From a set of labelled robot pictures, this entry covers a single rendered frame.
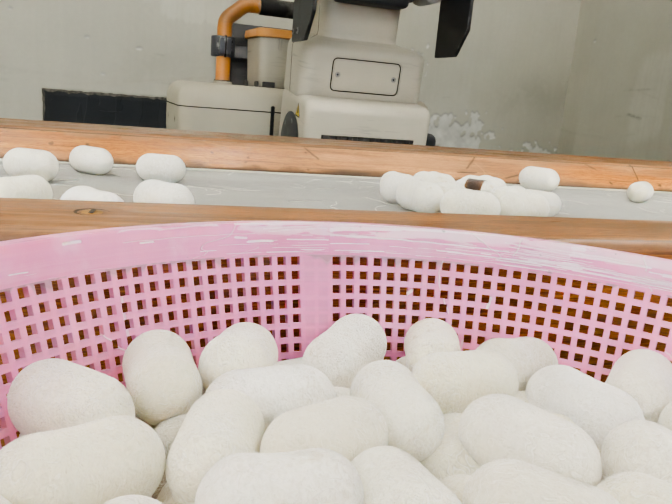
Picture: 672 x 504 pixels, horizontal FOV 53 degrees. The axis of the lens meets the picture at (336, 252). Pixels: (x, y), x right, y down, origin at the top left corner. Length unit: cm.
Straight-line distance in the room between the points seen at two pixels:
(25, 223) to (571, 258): 17
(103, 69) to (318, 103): 148
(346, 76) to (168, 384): 99
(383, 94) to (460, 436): 102
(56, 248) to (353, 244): 9
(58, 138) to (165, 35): 191
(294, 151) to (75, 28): 191
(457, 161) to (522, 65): 235
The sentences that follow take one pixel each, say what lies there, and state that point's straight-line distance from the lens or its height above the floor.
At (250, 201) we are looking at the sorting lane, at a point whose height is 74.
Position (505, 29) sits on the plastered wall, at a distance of 295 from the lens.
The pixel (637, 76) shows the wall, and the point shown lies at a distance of 285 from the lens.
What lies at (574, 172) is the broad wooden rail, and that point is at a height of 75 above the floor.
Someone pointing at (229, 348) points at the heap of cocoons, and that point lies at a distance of 18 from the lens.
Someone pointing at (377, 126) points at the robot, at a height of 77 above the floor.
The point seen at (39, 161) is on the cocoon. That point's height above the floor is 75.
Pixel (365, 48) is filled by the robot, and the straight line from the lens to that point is 114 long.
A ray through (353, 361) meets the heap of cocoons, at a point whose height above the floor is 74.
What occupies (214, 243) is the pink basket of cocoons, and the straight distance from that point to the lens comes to 21.
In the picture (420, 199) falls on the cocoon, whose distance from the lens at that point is 43.
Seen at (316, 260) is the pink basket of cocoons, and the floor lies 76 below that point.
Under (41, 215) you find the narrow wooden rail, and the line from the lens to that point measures 24.
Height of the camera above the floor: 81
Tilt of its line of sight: 13 degrees down
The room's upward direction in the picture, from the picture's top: 5 degrees clockwise
